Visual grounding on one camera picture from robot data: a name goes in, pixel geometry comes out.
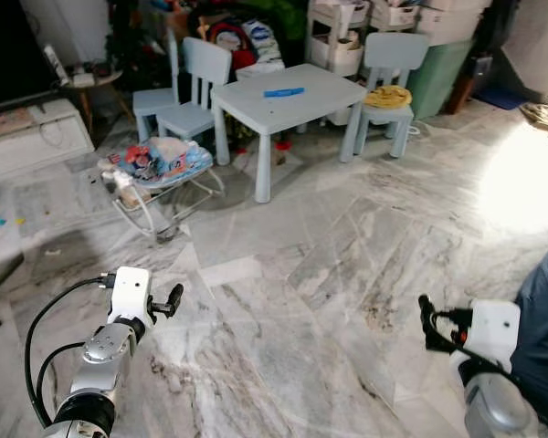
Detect colourful baby bouncer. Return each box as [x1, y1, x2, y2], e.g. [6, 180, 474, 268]
[98, 136, 228, 244]

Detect light blue solid-back children's chair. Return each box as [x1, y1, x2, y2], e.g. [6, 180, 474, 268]
[339, 32, 431, 164]

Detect small cluttered side table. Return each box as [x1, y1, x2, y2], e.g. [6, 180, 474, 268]
[44, 44, 125, 124]

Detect white storage box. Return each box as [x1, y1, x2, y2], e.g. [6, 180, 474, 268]
[417, 4, 488, 46]

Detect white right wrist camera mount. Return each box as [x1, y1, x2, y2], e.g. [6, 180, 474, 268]
[463, 299, 522, 371]

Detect keys with blue strap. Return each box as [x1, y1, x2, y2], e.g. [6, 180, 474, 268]
[263, 87, 306, 99]

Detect white shelf rack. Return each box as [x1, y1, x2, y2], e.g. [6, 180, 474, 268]
[307, 0, 372, 79]

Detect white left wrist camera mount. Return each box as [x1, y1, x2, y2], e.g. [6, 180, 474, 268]
[108, 267, 153, 328]

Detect long black left arm cable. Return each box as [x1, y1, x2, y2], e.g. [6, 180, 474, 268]
[25, 275, 118, 430]

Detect person's leg in blue trousers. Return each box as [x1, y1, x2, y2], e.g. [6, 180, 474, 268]
[511, 237, 548, 432]

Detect light blue children's table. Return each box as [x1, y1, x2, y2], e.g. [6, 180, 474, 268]
[211, 63, 369, 204]

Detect colourful children's bag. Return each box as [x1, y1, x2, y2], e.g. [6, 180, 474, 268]
[205, 15, 285, 71]

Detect low white cabinet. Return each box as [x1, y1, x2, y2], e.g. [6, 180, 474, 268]
[0, 98, 96, 181]

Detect black television screen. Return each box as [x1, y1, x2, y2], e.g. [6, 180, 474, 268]
[0, 0, 58, 112]

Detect short black left arm cable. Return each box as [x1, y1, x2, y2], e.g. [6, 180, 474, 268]
[35, 342, 88, 412]

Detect light blue slatted children's chair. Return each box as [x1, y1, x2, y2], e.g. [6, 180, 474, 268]
[154, 36, 234, 166]

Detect green storage bin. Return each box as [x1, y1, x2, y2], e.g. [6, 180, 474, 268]
[406, 36, 477, 119]

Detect blue floor mat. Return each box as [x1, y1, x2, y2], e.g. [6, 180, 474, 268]
[474, 84, 532, 111]

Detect yellow woven mat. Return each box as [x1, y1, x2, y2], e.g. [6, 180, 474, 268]
[364, 85, 414, 110]

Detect beige slipper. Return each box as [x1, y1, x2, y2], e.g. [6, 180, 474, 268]
[520, 101, 548, 137]

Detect light blue children's stool chair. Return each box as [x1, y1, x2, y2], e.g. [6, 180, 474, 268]
[132, 32, 182, 143]

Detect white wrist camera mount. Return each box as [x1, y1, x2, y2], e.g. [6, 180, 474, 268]
[108, 267, 153, 328]
[463, 299, 522, 371]

